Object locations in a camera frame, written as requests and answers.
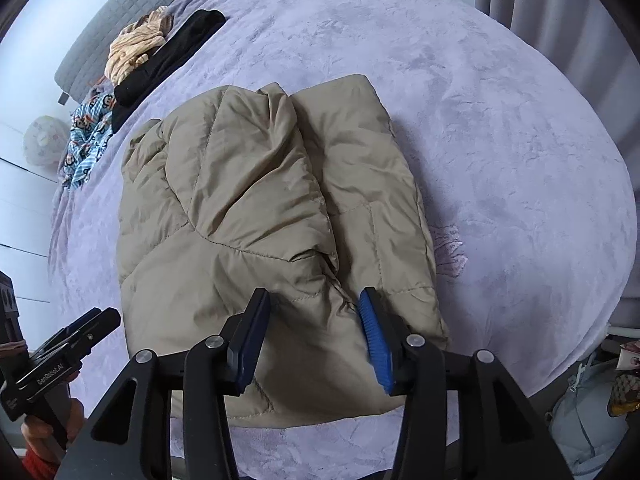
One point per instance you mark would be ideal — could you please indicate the person's left forearm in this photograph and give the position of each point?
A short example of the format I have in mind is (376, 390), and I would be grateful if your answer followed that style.
(37, 462)

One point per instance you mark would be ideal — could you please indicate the round white printed cushion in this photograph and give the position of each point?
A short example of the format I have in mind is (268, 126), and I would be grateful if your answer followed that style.
(45, 140)

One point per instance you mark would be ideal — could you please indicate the black folded garment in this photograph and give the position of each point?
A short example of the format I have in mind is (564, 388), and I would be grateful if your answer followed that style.
(165, 60)

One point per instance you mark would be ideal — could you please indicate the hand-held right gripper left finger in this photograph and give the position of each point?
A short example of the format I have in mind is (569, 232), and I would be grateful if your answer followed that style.
(247, 350)

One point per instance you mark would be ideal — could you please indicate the beige striped garment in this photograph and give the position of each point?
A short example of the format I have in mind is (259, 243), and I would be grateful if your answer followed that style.
(132, 50)

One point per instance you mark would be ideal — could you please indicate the beige puffer jacket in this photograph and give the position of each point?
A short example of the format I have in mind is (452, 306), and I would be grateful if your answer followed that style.
(225, 210)

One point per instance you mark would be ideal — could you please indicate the lilac plush blanket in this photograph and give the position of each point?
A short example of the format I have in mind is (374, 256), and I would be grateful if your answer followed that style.
(475, 160)

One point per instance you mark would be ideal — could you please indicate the blue monkey-print cloth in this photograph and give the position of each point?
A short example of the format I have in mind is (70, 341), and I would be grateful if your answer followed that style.
(87, 130)

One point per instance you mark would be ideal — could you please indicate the grey curtain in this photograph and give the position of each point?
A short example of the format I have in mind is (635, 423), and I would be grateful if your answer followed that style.
(550, 0)

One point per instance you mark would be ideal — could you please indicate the person's left hand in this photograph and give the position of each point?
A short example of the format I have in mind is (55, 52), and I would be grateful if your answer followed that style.
(76, 420)

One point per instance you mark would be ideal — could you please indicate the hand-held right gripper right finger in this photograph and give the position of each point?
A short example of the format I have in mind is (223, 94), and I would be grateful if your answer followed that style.
(375, 340)

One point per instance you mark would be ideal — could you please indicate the grey quilted headboard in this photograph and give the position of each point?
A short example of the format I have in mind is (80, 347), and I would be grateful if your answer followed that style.
(100, 30)

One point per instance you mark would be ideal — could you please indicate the patterned bag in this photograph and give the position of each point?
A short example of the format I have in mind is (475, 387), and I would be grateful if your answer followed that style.
(625, 390)

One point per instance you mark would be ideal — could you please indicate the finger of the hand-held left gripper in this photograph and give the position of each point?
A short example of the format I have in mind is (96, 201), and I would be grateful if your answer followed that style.
(65, 332)
(97, 330)

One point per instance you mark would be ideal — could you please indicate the light blue bag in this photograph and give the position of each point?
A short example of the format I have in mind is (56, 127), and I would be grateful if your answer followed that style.
(585, 420)

